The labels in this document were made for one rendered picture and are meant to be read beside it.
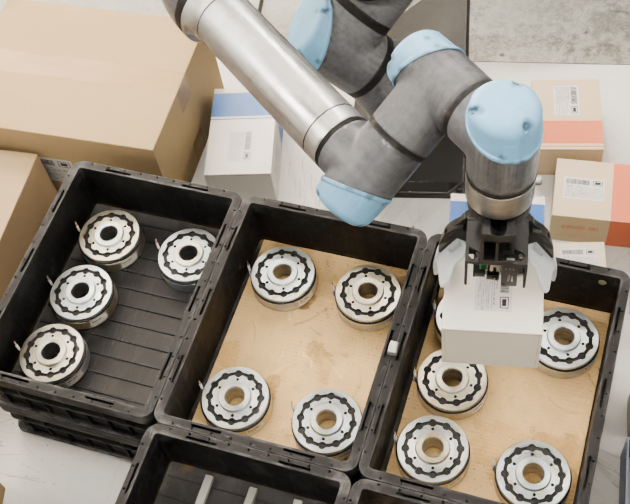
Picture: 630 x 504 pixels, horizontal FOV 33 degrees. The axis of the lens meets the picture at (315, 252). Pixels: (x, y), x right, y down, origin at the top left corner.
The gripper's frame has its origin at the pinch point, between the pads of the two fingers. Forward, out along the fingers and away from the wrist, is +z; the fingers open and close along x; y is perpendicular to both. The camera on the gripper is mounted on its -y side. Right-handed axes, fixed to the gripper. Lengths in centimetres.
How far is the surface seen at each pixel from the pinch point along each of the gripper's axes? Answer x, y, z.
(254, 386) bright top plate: -33.8, 6.8, 25.1
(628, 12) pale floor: 36, -156, 113
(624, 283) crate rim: 18.7, -10.3, 18.5
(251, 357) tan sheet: -35.8, 0.5, 28.4
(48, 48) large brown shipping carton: -81, -55, 22
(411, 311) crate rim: -11.3, -3.7, 18.4
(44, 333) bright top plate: -68, 0, 25
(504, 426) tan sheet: 2.8, 8.8, 28.3
